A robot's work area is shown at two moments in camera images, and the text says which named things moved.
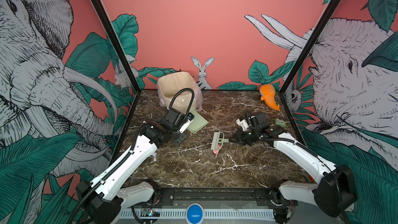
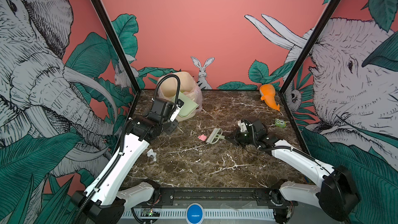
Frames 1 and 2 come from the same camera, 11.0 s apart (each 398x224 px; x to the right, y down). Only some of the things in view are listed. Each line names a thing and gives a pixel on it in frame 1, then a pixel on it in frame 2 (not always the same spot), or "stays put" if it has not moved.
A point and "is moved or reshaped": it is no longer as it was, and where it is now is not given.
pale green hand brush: [215, 140] is moved or reshaped
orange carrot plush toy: [268, 92] stays put
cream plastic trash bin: [167, 85] stays put
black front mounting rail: [214, 197] stays put
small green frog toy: [280, 122] stays put
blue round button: [195, 213] stays put
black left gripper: [182, 138] → [171, 129]
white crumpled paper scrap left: [154, 155] stays put
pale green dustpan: [198, 122] → [189, 107]
